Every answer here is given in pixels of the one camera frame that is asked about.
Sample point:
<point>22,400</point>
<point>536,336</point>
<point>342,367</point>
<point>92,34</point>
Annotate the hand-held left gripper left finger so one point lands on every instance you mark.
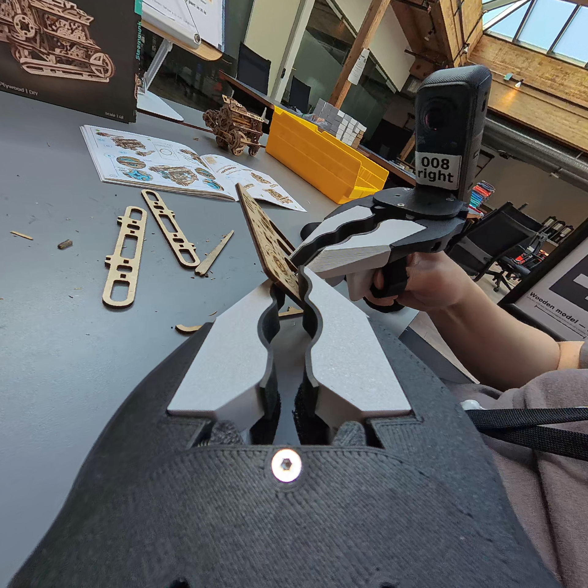
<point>220,367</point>

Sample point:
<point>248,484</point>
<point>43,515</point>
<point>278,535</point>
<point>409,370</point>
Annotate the yellow plastic bin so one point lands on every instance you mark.
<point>317,160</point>

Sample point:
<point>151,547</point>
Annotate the person's right forearm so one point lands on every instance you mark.
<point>505,340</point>

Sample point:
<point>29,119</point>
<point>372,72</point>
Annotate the slotted wooden strip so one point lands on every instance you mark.
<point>158,213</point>
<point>120,275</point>

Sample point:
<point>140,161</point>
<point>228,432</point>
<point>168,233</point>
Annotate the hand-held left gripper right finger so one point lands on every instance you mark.
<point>358,363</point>

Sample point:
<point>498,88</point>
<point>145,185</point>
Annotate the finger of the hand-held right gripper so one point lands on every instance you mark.
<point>335,220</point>
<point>363,255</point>

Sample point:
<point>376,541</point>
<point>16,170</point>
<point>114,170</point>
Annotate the person's taupe clothing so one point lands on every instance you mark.
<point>528,482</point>

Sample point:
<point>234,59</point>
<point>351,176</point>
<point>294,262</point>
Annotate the document stand with instruction sheet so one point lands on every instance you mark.
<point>183,23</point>

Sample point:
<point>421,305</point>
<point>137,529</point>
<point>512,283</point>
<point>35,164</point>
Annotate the thin wooden stick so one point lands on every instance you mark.
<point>213,255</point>

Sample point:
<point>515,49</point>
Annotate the stack of small white boxes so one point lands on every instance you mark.
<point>340,121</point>

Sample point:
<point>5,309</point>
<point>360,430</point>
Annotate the assembled wooden vehicle model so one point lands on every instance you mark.
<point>234,124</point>

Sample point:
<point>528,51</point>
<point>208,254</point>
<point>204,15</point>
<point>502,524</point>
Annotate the instruction booklet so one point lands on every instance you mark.
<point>138,160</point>

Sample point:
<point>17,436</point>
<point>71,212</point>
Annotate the curved wooden part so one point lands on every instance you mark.
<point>188,328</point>

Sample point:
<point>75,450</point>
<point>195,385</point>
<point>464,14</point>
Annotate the wooden model parts sheet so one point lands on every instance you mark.
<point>266,239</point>

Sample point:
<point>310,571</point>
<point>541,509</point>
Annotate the black model kit box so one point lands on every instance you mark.
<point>69,46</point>

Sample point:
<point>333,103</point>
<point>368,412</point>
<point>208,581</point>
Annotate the person's right hand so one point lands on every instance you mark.
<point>436,280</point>

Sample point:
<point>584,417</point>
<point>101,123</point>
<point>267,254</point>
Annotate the black office chair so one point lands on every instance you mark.
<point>496,239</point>

